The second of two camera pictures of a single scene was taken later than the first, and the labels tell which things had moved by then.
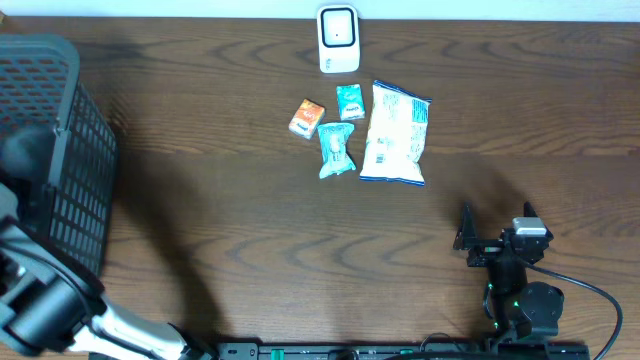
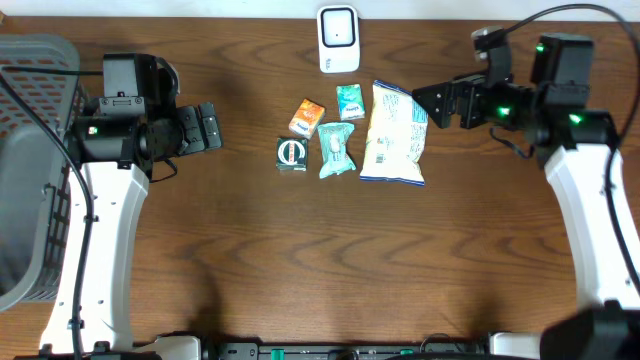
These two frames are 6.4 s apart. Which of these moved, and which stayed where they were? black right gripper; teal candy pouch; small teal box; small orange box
Moved: black right gripper
Stayed: small teal box; teal candy pouch; small orange box
